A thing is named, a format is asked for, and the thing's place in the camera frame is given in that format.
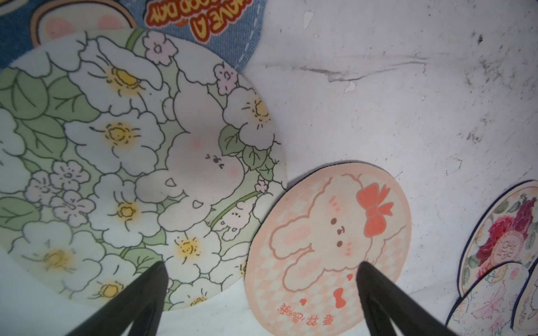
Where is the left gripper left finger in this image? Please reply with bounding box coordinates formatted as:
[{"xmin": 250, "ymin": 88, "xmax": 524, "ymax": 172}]
[{"xmin": 68, "ymin": 262, "xmax": 168, "ymax": 335}]

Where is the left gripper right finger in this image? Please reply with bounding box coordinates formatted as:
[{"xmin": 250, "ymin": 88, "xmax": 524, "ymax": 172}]
[{"xmin": 356, "ymin": 262, "xmax": 455, "ymax": 335}]

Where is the white pink butterfly coaster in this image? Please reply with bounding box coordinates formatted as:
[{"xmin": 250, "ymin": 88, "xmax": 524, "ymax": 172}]
[{"xmin": 446, "ymin": 262, "xmax": 529, "ymax": 335}]

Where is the beige puppy round coaster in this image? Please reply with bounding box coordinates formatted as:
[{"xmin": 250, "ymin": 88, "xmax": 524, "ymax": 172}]
[{"xmin": 511, "ymin": 260, "xmax": 537, "ymax": 335}]

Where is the pink bunny bow coaster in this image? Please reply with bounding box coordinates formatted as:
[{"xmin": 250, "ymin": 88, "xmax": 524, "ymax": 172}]
[{"xmin": 245, "ymin": 162, "xmax": 412, "ymax": 335}]

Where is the red rose round coaster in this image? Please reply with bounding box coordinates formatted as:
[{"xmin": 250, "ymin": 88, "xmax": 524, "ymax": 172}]
[{"xmin": 457, "ymin": 180, "xmax": 537, "ymax": 296}]

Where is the green white flower bunny coaster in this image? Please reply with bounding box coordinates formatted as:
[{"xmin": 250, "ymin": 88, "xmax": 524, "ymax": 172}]
[{"xmin": 1, "ymin": 29, "xmax": 287, "ymax": 310}]

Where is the blue denim bear coaster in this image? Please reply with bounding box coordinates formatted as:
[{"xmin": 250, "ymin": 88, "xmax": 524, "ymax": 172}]
[{"xmin": 1, "ymin": 0, "xmax": 266, "ymax": 72}]

